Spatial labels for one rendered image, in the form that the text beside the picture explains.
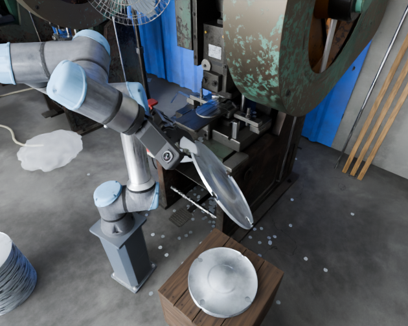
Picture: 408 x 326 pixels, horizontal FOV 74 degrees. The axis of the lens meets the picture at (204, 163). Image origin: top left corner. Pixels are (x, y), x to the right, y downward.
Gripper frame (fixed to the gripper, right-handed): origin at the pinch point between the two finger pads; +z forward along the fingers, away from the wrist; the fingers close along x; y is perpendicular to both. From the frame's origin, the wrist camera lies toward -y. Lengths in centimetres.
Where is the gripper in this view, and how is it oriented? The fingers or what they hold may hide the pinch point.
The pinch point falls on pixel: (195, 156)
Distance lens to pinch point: 69.4
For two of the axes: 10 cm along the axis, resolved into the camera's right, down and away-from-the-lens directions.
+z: 6.4, 3.4, 6.9
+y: -4.3, -5.9, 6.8
